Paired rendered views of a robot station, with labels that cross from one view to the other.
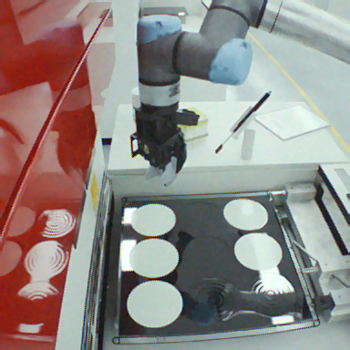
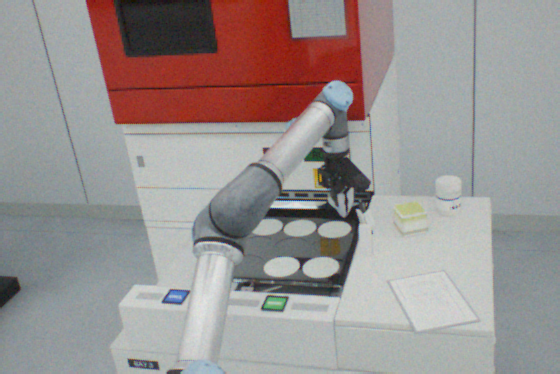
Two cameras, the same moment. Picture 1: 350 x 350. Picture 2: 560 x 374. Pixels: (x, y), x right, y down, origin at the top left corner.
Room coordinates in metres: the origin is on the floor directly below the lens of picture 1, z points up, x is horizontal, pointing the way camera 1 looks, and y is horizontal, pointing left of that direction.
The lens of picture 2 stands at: (1.06, -1.61, 1.89)
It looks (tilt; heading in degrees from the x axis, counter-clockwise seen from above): 25 degrees down; 112
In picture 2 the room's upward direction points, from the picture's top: 7 degrees counter-clockwise
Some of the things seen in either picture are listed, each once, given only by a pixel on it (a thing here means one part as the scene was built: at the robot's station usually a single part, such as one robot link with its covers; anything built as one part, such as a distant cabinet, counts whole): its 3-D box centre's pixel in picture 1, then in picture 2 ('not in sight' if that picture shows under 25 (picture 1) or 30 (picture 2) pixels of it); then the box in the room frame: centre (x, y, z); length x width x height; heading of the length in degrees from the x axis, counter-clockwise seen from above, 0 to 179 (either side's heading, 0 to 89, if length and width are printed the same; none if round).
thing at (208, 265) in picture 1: (207, 255); (291, 247); (0.45, -0.06, 0.90); 0.34 x 0.34 x 0.01; 3
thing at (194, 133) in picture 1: (190, 125); (410, 219); (0.79, -0.04, 1.00); 0.07 x 0.07 x 0.07; 30
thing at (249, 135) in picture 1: (242, 133); (366, 228); (0.70, -0.16, 1.03); 0.06 x 0.04 x 0.13; 93
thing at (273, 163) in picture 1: (222, 149); (423, 273); (0.84, -0.14, 0.89); 0.62 x 0.35 x 0.14; 93
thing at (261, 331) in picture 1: (221, 335); not in sight; (0.26, -0.08, 0.90); 0.37 x 0.01 x 0.01; 93
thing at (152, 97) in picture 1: (160, 90); (334, 142); (0.58, 0.03, 1.19); 0.08 x 0.08 x 0.05
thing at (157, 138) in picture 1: (158, 129); (336, 168); (0.57, 0.03, 1.11); 0.09 x 0.08 x 0.12; 146
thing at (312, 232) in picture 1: (318, 248); not in sight; (0.48, -0.33, 0.87); 0.36 x 0.08 x 0.03; 3
